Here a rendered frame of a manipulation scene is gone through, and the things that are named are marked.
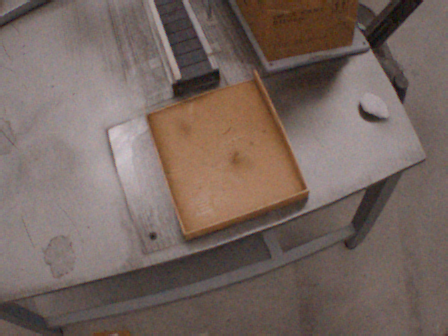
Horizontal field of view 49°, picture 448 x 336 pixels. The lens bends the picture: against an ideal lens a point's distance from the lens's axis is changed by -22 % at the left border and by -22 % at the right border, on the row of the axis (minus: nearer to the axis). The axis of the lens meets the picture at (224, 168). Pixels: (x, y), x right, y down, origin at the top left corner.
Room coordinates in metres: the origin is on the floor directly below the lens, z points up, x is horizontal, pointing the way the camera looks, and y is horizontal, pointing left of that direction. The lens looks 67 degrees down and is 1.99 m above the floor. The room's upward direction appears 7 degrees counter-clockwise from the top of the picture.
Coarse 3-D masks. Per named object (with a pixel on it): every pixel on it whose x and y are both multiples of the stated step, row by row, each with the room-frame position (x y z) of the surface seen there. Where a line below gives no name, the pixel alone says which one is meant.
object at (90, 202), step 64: (64, 0) 1.13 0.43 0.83; (128, 0) 1.05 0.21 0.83; (192, 0) 1.00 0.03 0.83; (0, 64) 0.93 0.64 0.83; (64, 64) 0.85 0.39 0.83; (128, 64) 0.80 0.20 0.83; (256, 64) 0.74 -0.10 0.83; (320, 64) 0.73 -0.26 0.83; (0, 128) 0.70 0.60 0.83; (64, 128) 0.65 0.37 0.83; (128, 128) 0.62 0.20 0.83; (320, 128) 0.56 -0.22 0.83; (384, 128) 0.55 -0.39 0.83; (0, 192) 0.51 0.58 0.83; (64, 192) 0.49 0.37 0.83; (128, 192) 0.47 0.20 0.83; (320, 192) 0.42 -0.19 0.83; (0, 256) 0.33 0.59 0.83; (64, 256) 0.33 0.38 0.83; (128, 256) 0.33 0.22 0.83
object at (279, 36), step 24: (240, 0) 0.91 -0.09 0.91; (264, 0) 0.75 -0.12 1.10; (288, 0) 0.74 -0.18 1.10; (312, 0) 0.75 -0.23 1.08; (336, 0) 0.77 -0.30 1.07; (264, 24) 0.75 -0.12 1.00; (288, 24) 0.74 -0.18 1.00; (312, 24) 0.76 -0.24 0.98; (336, 24) 0.77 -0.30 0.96; (264, 48) 0.75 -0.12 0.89; (288, 48) 0.74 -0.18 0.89; (312, 48) 0.76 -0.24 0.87
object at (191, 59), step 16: (160, 0) 0.97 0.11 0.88; (176, 0) 0.96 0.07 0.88; (160, 16) 0.91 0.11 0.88; (176, 16) 0.90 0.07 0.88; (176, 32) 0.84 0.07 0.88; (192, 32) 0.83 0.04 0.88; (176, 48) 0.79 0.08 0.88; (192, 48) 0.78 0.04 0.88; (176, 64) 0.74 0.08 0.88; (192, 64) 0.73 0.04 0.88; (208, 64) 0.73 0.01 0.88
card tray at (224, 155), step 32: (224, 96) 0.66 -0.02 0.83; (256, 96) 0.65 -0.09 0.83; (160, 128) 0.60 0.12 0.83; (192, 128) 0.59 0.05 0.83; (224, 128) 0.58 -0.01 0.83; (256, 128) 0.58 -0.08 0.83; (160, 160) 0.53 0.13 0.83; (192, 160) 0.52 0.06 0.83; (224, 160) 0.51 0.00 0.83; (256, 160) 0.50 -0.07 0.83; (288, 160) 0.50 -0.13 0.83; (192, 192) 0.45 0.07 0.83; (224, 192) 0.44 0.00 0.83; (256, 192) 0.44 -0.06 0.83; (288, 192) 0.43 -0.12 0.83; (192, 224) 0.38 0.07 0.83; (224, 224) 0.37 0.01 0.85
